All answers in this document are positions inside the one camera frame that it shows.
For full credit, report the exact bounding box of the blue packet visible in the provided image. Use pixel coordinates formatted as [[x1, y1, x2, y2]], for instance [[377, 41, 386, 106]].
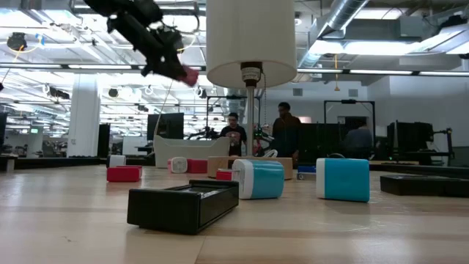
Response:
[[315, 157, 371, 203]]

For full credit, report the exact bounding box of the person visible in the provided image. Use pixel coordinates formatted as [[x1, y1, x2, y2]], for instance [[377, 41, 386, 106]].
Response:
[[219, 112, 248, 158], [271, 101, 302, 162], [342, 122, 374, 161]]

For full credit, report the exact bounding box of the red packet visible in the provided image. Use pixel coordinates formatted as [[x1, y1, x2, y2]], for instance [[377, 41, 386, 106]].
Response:
[[106, 165, 144, 183]]

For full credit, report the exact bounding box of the black tall cabinet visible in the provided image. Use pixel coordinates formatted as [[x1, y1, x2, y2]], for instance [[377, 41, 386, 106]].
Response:
[[97, 123, 111, 158]]

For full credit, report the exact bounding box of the silver ventilation duct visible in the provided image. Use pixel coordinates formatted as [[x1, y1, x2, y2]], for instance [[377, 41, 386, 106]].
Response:
[[298, 0, 369, 69]]

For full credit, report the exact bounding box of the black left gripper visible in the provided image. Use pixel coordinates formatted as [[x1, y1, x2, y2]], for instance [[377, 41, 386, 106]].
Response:
[[108, 12, 190, 81]]

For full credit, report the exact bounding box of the black monitor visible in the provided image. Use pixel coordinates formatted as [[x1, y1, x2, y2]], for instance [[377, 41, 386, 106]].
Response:
[[147, 112, 185, 142]]

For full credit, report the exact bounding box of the white plastic bin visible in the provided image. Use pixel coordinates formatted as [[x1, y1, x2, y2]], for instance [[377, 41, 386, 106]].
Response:
[[153, 135, 231, 169]]

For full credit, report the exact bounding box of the red power adapter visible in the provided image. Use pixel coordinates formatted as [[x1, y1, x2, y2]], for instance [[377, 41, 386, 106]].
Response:
[[186, 158, 209, 175]]

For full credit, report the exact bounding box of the black workstation equipment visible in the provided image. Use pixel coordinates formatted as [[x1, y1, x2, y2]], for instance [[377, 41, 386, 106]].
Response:
[[386, 120, 455, 166]]

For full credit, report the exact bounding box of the black ceiling cable reel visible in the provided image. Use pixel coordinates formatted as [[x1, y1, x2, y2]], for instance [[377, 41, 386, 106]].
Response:
[[6, 32, 29, 51]]

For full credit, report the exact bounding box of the white building pillar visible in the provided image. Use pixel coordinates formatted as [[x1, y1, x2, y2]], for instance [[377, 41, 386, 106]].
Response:
[[67, 74, 101, 158]]

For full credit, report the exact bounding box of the yellow hanging pendant cord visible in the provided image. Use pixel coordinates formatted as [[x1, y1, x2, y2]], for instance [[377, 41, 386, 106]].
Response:
[[333, 54, 340, 92]]

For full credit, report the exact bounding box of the teal white wall charger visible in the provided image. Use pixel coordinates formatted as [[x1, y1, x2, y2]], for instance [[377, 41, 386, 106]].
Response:
[[231, 158, 286, 201]]

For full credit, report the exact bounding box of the blue digital timer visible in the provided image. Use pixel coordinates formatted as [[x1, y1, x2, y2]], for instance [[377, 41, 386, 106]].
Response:
[[297, 165, 317, 181]]

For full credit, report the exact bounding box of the black digital timer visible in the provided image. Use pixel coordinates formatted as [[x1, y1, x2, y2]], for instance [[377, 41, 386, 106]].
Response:
[[126, 179, 240, 236]]

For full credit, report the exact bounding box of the black aluminium table frame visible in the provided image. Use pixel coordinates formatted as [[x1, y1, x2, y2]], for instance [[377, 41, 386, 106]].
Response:
[[0, 156, 469, 180]]

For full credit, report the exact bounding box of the pink white wall charger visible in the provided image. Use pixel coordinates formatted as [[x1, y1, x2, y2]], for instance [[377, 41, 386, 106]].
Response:
[[182, 65, 200, 88], [167, 156, 189, 175]]

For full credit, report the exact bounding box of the black rectangular box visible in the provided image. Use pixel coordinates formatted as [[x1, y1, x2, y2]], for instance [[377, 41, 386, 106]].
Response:
[[380, 174, 469, 199]]

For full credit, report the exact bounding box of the black metal rig frame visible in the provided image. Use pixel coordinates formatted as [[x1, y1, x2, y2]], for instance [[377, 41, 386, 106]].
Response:
[[323, 99, 376, 162]]

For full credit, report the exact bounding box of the white shade wooden base lamp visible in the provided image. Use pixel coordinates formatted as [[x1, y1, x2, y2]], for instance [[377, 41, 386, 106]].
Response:
[[205, 0, 298, 181]]

